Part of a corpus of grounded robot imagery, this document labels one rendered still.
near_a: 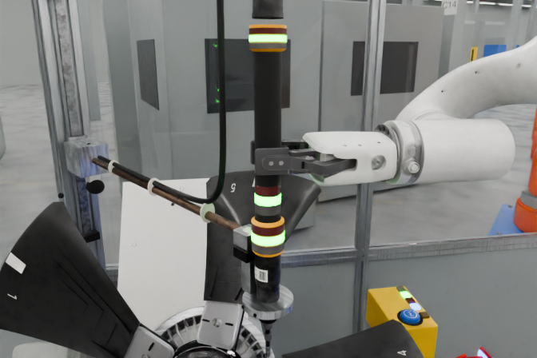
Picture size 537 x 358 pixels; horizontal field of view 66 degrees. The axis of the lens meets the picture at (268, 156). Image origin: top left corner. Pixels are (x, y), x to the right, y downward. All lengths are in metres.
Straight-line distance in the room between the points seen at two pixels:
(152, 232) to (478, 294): 1.24
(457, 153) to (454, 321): 1.27
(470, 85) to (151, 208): 0.67
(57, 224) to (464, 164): 0.57
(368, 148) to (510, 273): 1.35
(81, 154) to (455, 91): 0.77
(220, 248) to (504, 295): 1.32
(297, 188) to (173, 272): 0.36
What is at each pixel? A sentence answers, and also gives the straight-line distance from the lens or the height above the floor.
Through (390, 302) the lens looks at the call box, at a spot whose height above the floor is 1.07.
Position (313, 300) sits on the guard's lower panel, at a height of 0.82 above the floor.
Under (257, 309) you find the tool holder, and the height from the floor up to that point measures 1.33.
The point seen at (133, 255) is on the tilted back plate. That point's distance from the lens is 0.93.
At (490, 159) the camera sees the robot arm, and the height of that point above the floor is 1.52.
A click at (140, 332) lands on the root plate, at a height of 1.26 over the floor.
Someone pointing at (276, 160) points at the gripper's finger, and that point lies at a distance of 0.48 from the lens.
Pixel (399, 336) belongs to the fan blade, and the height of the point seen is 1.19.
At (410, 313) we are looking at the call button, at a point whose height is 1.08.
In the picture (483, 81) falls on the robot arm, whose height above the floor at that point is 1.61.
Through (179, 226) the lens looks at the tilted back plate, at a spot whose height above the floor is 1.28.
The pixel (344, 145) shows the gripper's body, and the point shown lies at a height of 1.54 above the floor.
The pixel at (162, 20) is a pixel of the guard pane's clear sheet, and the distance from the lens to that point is 1.21.
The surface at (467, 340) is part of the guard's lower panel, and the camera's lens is 1.86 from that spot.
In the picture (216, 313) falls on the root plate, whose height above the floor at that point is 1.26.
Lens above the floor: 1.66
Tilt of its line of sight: 15 degrees down
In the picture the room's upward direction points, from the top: straight up
